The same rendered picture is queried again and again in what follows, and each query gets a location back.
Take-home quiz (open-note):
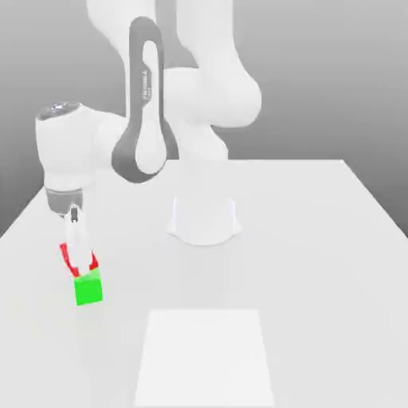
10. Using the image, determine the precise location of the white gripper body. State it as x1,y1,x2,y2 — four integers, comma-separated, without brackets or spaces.
64,214,93,277

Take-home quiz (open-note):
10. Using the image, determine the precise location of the small red cube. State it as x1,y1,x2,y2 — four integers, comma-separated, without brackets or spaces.
59,241,99,278

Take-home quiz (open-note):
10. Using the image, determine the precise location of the small green cube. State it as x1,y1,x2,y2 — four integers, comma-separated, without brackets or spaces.
73,266,104,307

